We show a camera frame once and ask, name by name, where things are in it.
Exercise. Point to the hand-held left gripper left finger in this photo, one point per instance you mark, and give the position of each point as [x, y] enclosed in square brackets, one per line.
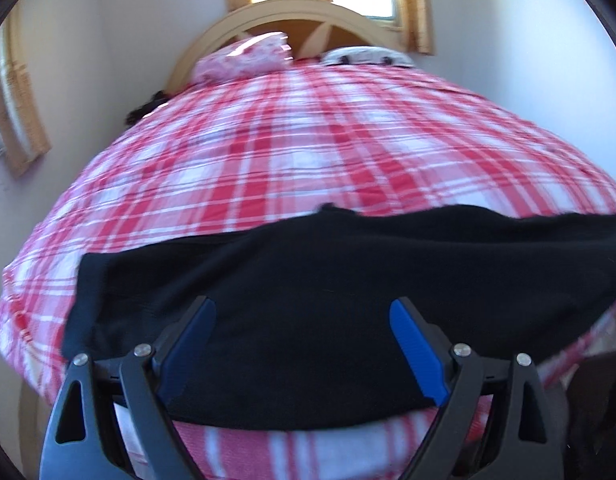
[188, 345]

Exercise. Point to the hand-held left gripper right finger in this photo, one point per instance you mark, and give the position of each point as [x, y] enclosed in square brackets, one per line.
[418, 350]

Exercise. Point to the black pants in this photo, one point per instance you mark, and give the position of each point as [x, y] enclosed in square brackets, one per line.
[308, 285]

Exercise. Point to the red plaid blanket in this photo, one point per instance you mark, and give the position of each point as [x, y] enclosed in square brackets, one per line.
[288, 150]

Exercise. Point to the black fuzzy object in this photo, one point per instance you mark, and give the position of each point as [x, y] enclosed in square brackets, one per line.
[143, 107]

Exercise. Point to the gold patterned curtain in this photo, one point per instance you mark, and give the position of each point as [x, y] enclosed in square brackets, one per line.
[23, 110]
[415, 10]

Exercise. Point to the pink floral pillow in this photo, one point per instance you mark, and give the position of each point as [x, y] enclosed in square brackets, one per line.
[238, 57]

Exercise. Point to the white pillow with black dots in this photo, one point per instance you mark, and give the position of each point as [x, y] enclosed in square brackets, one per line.
[363, 55]

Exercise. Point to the beige wooden bed headboard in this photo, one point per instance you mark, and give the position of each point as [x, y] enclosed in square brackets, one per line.
[268, 8]

